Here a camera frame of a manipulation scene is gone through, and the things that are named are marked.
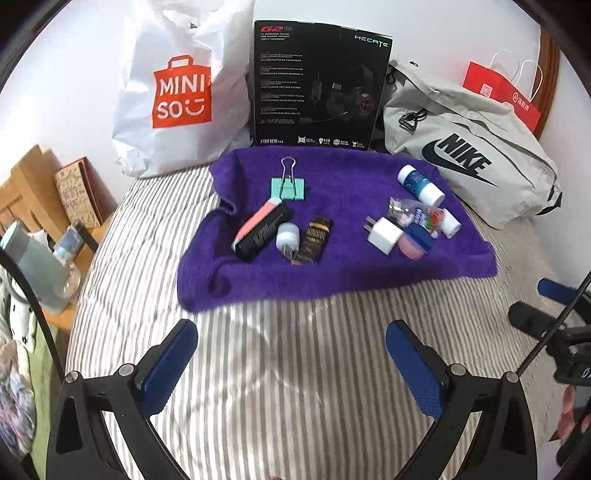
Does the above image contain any grey kettle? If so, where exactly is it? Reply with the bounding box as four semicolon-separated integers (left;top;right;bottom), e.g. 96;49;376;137
1;220;82;314

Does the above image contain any LED light bulb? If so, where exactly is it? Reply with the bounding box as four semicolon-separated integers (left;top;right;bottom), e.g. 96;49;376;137
276;222;300;264

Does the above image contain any patterned brown book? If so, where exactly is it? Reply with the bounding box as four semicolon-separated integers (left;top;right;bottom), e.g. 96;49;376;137
54;157;116;229

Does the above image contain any white roll container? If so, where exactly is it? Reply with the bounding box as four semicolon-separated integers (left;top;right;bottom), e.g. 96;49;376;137
438;209;462;239

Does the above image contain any black gold small box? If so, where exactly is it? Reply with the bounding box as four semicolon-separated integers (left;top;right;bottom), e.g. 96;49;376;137
291;215;334;265

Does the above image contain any black cable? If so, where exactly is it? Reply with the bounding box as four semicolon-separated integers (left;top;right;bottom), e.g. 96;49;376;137
514;274;591;377

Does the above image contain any person's right hand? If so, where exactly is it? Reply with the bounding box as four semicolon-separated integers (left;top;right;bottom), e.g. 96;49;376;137
556;385;590;441

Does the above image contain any black headset box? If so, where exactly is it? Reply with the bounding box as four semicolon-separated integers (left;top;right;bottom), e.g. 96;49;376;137
252;20;392;151

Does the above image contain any purple towel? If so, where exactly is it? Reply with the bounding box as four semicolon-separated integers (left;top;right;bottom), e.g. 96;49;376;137
177;146;497;313

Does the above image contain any striped bed sheet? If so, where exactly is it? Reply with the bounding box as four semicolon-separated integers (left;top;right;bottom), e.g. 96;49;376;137
66;167;560;479

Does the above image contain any white Miniso shopping bag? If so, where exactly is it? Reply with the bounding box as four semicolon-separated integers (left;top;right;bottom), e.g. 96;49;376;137
112;1;254;178

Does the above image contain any blue white cylindrical bottle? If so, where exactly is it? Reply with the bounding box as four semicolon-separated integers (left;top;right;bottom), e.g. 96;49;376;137
398;165;446;207

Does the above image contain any white USB charger plug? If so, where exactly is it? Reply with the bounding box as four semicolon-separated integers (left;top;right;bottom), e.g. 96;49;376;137
363;217;404;256

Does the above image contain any red paper bag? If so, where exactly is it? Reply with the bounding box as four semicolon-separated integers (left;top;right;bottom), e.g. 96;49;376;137
463;50;544;132

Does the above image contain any pink round object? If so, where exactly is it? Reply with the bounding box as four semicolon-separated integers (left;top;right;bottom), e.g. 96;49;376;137
397;233;425;260

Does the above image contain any teal binder clip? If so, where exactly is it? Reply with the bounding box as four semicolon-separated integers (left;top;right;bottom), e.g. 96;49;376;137
270;156;305;201

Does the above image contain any watermelon print packet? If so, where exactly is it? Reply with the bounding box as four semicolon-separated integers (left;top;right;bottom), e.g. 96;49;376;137
388;197;445;233

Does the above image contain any wooden furniture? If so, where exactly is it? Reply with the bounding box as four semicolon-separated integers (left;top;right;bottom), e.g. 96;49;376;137
1;145;112;333

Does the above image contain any grey Nike bag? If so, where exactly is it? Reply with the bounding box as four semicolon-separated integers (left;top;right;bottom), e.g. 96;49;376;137
383;60;563;229

